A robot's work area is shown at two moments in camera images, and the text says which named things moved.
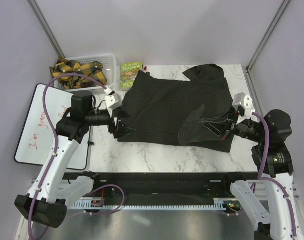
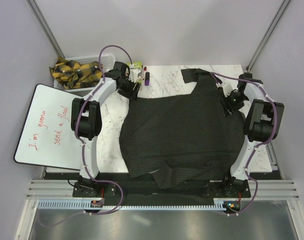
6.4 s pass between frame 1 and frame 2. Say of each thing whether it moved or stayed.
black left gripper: moved
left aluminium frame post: stayed
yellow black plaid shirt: stayed
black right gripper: moved
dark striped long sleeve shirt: moved
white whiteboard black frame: stayed
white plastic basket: stayed
